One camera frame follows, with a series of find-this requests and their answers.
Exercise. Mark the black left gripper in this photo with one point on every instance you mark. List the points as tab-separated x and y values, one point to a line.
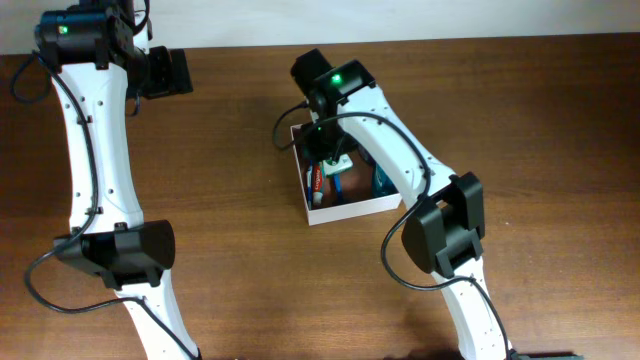
169	83

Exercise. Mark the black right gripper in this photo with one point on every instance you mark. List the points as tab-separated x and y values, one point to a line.
320	146

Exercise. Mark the green soap box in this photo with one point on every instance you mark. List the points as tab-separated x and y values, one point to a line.
342	164

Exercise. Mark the blue disposable razor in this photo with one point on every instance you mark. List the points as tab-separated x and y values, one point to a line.
338	191

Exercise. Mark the green Colgate toothpaste tube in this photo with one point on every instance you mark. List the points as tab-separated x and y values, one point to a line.
317	184

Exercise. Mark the teal mouthwash bottle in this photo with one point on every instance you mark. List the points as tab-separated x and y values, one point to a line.
381	186

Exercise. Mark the blue white toothbrush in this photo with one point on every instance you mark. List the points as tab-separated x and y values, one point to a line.
309	185

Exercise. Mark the dark blue spray bottle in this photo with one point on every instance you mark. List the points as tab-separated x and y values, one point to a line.
366	156

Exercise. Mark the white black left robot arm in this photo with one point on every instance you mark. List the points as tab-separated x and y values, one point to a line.
98	56

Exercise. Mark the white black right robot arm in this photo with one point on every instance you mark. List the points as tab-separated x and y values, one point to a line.
436	244

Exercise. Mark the white cardboard box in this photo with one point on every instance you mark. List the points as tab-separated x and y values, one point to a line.
357	195

